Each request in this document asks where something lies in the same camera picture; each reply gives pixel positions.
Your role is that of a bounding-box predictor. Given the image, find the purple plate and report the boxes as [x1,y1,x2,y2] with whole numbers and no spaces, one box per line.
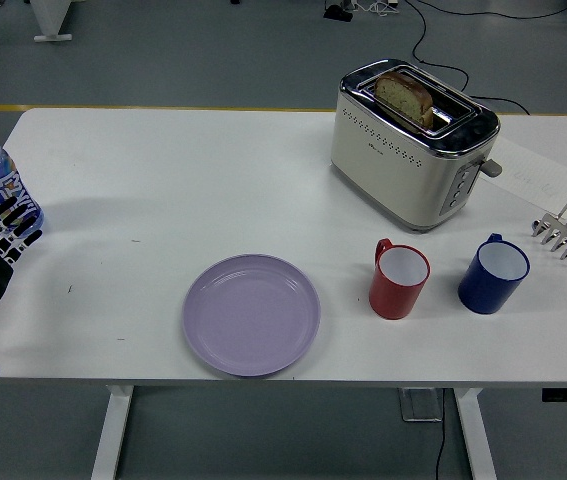
[182,253,322,378]

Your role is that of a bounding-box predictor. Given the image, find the white table leg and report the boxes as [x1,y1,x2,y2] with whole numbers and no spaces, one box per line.
[90,384,137,480]
[452,387,498,480]

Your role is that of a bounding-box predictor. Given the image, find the white stand base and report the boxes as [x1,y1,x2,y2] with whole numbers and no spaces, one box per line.
[30,0,74,44]

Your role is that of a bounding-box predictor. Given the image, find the red mug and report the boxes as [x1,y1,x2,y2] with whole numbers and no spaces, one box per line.
[368,237,432,321]

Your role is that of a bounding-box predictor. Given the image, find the cream steel toaster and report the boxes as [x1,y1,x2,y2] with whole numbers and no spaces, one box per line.
[330,58,504,234]

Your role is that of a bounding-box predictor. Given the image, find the black power adapter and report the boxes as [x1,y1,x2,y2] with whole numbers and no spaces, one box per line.
[323,3,354,22]

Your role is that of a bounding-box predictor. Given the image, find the bread slice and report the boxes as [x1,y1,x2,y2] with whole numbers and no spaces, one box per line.
[373,69,435,129]

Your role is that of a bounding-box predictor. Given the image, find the blue mug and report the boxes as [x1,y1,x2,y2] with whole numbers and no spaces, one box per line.
[457,232,531,316]

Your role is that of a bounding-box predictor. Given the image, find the white paper sheet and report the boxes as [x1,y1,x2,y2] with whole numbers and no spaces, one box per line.
[482,135,567,214]

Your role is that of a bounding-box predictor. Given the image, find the clear plastic bracket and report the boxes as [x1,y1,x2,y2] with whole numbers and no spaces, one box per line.
[397,387,447,424]

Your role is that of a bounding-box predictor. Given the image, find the white cable bundle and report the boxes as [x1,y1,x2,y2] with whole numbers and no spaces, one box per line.
[352,0,399,16]

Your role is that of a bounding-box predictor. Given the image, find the black toaster power cable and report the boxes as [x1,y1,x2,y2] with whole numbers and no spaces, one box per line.
[405,0,534,116]

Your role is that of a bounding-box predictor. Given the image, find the thin black hanging cable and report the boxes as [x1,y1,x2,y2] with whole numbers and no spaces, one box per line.
[434,389,448,480]

